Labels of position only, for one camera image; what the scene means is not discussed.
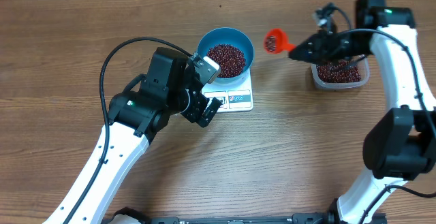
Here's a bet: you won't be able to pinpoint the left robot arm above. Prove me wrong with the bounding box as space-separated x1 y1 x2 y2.
47 47 221 223

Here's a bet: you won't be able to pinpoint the red beans in bowl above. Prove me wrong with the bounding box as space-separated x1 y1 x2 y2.
207 44 246 78

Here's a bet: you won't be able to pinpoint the clear plastic container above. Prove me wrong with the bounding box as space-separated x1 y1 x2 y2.
311 59 370 91

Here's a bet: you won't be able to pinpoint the red scoop with blue handle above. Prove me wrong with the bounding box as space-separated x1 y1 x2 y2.
264 28 296 54

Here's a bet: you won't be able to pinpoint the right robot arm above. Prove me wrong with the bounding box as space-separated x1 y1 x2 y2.
288 0 435 223

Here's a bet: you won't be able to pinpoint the blue metal bowl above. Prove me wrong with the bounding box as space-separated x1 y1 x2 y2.
197 27 255 72

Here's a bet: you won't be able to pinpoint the white digital kitchen scale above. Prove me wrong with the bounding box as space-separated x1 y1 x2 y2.
202 69 253 113

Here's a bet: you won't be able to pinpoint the red adzuki beans in container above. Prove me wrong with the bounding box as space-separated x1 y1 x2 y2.
316 61 361 83

